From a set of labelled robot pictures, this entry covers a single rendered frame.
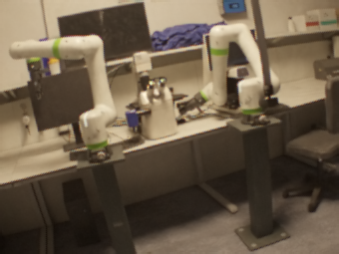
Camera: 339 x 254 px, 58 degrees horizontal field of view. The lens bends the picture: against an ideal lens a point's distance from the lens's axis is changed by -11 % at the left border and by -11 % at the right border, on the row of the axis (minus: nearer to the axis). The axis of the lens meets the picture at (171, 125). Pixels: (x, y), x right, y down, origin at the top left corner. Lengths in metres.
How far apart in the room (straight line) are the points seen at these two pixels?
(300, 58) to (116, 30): 1.95
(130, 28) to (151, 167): 1.21
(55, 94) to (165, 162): 1.26
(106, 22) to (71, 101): 0.75
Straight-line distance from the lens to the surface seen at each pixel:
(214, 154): 3.22
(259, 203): 2.16
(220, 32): 2.09
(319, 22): 3.72
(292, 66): 3.60
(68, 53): 1.77
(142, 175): 3.03
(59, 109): 2.29
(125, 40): 2.71
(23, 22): 2.95
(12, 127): 2.85
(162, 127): 2.13
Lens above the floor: 1.33
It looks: 14 degrees down
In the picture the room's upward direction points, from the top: 10 degrees counter-clockwise
